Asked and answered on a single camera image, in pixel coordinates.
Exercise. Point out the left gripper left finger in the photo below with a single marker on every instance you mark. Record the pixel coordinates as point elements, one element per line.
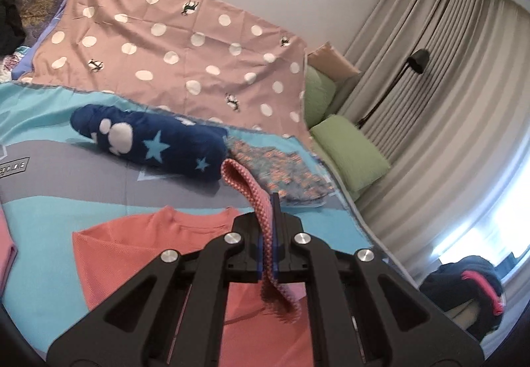
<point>172,312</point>

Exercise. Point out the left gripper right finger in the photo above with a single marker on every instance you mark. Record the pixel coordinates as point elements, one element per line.
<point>362,311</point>

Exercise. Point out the coral red knit shirt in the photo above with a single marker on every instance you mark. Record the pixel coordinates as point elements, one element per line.
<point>109,254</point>

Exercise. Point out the dark clothes pile with pink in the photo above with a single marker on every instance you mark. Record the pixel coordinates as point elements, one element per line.
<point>470,293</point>

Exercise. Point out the black clothing heap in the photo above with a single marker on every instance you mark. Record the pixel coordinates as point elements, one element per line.
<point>12,33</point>

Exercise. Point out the folded floral patterned garment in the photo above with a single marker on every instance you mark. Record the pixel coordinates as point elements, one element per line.
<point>285,174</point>

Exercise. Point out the green pillow near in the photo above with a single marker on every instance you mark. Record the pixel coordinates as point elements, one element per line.
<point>357,161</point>

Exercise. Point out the green pillow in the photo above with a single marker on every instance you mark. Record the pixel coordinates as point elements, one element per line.
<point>318,95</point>
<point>357,161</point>

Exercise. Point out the pink folded garment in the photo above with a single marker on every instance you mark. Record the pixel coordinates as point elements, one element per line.
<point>8,251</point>

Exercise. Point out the blue and grey bedspread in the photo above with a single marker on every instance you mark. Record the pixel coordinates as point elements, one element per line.
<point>55,182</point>

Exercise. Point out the navy fleece star garment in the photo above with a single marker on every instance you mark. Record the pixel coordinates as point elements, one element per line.
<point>172,144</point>

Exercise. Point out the beige pleated curtain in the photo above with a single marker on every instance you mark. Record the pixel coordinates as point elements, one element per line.
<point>455,136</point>

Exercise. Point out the green pillow far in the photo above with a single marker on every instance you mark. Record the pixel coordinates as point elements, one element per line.
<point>318,95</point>

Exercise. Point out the tan beige cushion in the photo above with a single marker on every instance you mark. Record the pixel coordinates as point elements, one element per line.
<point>327,60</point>

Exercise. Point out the black floor lamp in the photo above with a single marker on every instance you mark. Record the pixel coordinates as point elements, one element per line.
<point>416,62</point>

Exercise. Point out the pink polka dot sheet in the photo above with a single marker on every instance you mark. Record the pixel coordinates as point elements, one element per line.
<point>201,58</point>

